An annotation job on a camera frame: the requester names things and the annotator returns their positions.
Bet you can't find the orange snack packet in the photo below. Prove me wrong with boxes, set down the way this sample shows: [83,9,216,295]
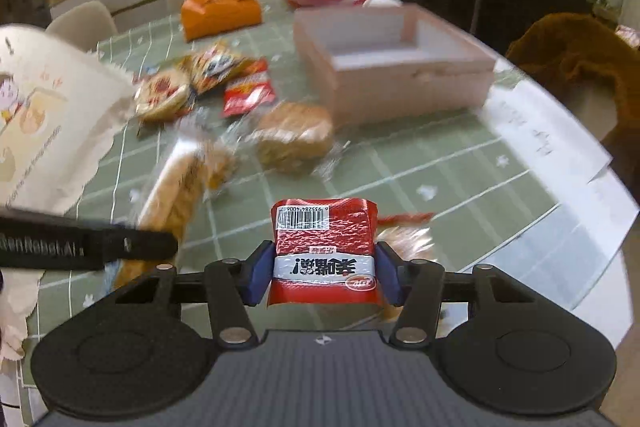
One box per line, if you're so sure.
[187,41,256,95]

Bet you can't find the bread in clear wrap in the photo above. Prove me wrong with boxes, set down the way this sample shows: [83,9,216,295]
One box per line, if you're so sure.
[240,102,346,178]

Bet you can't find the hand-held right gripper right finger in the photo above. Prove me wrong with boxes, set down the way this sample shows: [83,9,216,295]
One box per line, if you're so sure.
[376,241,533,349]

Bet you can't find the long bread stick packet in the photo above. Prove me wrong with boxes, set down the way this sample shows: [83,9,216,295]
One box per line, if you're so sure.
[115,132,241,293]

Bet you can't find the small red snack packet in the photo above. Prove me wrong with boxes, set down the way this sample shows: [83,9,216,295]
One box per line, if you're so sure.
[221,61,277,118]

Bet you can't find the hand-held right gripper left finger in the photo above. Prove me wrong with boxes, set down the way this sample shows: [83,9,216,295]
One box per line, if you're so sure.
[116,241,275,352]

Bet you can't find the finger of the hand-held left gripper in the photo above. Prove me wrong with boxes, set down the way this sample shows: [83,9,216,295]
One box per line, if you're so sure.
[99,222,179,263]

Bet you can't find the red snack packet white band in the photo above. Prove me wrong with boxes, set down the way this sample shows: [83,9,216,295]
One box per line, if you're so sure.
[267,197,381,310]

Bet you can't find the pink cardboard box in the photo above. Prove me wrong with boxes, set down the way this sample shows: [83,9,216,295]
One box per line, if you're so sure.
[292,4,497,128]

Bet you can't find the brown plush cushion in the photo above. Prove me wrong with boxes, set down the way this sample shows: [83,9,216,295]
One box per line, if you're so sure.
[505,13,640,142]

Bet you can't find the round red cracker packet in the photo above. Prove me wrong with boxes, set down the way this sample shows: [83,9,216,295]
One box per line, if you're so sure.
[134,66,195,124]

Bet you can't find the orange tissue box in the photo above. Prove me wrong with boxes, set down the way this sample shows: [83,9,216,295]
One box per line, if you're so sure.
[180,0,263,42]

